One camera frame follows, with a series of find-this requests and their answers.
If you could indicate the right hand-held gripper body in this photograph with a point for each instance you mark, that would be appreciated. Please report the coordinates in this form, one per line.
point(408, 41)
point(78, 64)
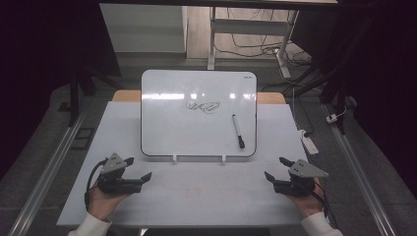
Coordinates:
point(300, 183)

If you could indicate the person's right hand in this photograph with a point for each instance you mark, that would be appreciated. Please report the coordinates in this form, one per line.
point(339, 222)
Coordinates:
point(306, 205)

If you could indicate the person's left hand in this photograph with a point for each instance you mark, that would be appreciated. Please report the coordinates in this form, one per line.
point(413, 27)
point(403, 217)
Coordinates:
point(103, 203)

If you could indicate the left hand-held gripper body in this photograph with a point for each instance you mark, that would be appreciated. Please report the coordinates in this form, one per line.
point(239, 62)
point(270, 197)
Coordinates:
point(113, 183)

